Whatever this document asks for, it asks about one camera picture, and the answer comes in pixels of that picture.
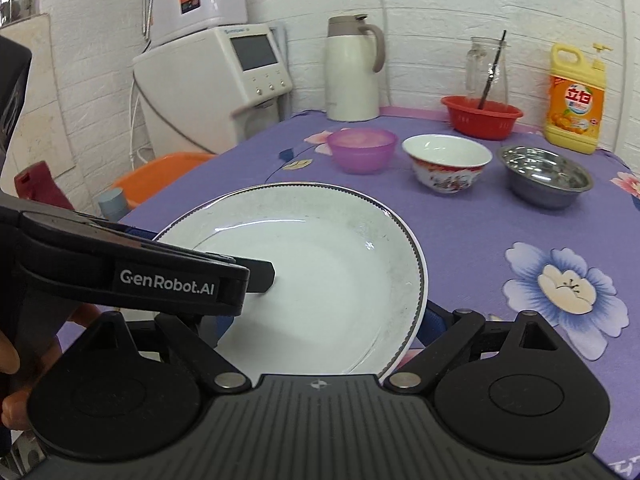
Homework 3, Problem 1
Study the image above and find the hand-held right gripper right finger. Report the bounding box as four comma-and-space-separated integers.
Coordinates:
384, 302, 563, 392

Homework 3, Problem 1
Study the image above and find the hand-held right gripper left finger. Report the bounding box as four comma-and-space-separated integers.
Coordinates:
75, 310, 252, 392

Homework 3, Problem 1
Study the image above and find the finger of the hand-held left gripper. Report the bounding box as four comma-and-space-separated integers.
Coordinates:
120, 227, 159, 244
244, 259, 277, 295

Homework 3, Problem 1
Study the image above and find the white plate with dotted rim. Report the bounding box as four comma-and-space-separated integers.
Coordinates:
152, 183, 429, 379

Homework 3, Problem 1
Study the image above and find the white ceramic bowl red pattern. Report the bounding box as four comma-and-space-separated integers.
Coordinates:
401, 134, 494, 196

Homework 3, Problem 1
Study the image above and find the purple plastic bowl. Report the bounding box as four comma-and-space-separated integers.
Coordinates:
326, 128, 399, 175

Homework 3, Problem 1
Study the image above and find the stainless steel bowl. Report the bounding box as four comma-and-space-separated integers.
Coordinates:
497, 144, 595, 211

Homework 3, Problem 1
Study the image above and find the person's left hand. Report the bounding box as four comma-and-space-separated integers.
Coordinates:
0, 330, 32, 432

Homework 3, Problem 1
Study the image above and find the grey cup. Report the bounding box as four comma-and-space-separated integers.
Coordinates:
97, 187, 127, 221

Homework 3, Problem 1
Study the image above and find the orange plastic stool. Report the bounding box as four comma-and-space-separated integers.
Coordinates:
110, 152, 217, 209

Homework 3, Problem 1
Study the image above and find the purple floral tablecloth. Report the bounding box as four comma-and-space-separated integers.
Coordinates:
57, 107, 640, 477

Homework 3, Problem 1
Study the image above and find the dark red object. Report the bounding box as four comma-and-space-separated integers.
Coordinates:
14, 160, 77, 212

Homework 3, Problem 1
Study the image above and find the white appliance with screen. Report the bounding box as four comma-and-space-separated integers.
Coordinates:
132, 24, 294, 156

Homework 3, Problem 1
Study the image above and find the black device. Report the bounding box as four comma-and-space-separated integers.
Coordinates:
0, 35, 34, 162

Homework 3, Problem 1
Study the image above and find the red plastic basin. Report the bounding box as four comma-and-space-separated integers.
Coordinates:
440, 95, 524, 142

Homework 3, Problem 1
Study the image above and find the white thermos jug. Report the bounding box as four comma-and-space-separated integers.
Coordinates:
322, 15, 386, 122

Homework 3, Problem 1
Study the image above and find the white water purifier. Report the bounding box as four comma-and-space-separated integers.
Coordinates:
142, 0, 250, 47

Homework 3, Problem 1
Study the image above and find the clear glass jar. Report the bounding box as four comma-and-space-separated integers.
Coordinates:
465, 36, 510, 107

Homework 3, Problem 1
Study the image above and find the yellow detergent bottle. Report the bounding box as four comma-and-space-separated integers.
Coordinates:
544, 42, 614, 155

